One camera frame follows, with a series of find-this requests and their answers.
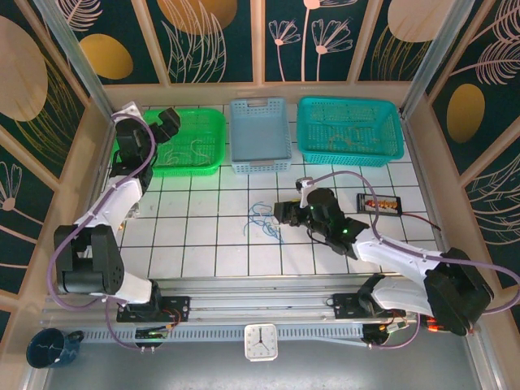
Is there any blue cable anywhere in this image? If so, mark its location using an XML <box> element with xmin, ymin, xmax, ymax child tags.
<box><xmin>242</xmin><ymin>214</ymin><xmax>286</xmax><ymax>245</ymax></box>
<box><xmin>246</xmin><ymin>200</ymin><xmax>274</xmax><ymax>219</ymax></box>

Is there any green plastic basket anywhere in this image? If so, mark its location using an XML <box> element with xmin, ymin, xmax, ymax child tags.
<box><xmin>110</xmin><ymin>107</ymin><xmax>228</xmax><ymax>179</ymax></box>

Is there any teal plastic basket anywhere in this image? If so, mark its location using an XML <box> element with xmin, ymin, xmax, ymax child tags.
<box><xmin>296</xmin><ymin>96</ymin><xmax>406</xmax><ymax>168</ymax></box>

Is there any black tray with orange parts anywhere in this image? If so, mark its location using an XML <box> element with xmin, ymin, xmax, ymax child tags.
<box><xmin>356</xmin><ymin>193</ymin><xmax>403</xmax><ymax>215</ymax></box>

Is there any light blue plastic basket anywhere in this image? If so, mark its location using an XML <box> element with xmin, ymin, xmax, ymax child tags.
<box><xmin>229</xmin><ymin>97</ymin><xmax>293</xmax><ymax>176</ymax></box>

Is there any white square clock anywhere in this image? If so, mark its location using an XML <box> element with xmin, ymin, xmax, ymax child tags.
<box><xmin>243</xmin><ymin>323</ymin><xmax>280</xmax><ymax>362</ymax></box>

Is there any white flat strip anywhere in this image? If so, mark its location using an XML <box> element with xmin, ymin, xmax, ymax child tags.
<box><xmin>308</xmin><ymin>335</ymin><xmax>369</xmax><ymax>349</ymax></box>

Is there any small electronics board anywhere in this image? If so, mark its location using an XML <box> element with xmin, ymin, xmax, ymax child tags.
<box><xmin>377</xmin><ymin>320</ymin><xmax>410</xmax><ymax>333</ymax></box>
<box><xmin>135</xmin><ymin>327</ymin><xmax>171</xmax><ymax>341</ymax></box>

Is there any dark blue mug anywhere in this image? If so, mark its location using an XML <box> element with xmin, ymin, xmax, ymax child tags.
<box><xmin>26</xmin><ymin>327</ymin><xmax>85</xmax><ymax>370</ymax></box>

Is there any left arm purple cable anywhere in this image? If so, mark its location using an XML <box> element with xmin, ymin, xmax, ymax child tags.
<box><xmin>46</xmin><ymin>112</ymin><xmax>159</xmax><ymax>353</ymax></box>

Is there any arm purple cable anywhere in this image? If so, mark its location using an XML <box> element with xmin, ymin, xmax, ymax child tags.
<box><xmin>300</xmin><ymin>170</ymin><xmax>520</xmax><ymax>350</ymax></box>
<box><xmin>46</xmin><ymin>112</ymin><xmax>159</xmax><ymax>353</ymax></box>

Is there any aluminium mounting rail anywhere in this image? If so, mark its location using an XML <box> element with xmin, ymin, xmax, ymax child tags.
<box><xmin>40</xmin><ymin>278</ymin><xmax>476</xmax><ymax>326</ymax></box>

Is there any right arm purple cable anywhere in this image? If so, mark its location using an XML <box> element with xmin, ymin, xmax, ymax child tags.
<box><xmin>300</xmin><ymin>170</ymin><xmax>520</xmax><ymax>350</ymax></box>

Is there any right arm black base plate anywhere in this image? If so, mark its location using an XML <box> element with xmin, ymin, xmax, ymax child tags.
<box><xmin>331</xmin><ymin>292</ymin><xmax>406</xmax><ymax>319</ymax></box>

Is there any aluminium frame post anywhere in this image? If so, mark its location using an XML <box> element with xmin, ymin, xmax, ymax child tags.
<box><xmin>32</xmin><ymin>0</ymin><xmax>119</xmax><ymax>123</ymax></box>
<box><xmin>400</xmin><ymin>0</ymin><xmax>476</xmax><ymax>119</ymax></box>

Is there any red black wire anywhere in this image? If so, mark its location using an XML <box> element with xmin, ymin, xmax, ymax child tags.
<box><xmin>400</xmin><ymin>210</ymin><xmax>444</xmax><ymax>232</ymax></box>

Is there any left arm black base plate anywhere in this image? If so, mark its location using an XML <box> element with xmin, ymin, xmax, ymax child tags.
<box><xmin>116</xmin><ymin>295</ymin><xmax>191</xmax><ymax>323</ymax></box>

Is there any grey slotted cable duct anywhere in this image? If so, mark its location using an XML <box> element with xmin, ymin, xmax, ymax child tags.
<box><xmin>79</xmin><ymin>323</ymin><xmax>366</xmax><ymax>343</ymax></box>

